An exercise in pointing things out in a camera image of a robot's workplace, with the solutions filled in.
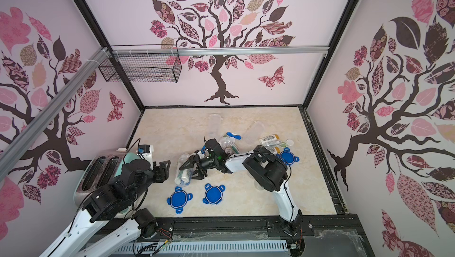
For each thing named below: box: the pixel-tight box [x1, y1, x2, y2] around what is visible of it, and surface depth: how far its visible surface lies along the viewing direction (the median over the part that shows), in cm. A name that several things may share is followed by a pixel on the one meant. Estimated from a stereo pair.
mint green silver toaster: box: [73, 148, 140, 208], surface depth 74 cm
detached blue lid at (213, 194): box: [202, 182, 226, 205], surface depth 85 cm
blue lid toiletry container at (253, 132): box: [243, 120, 266, 146], surface depth 106 cm
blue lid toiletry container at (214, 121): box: [208, 113, 223, 138], surface depth 112 cm
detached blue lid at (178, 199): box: [166, 185, 194, 215], surface depth 83 cm
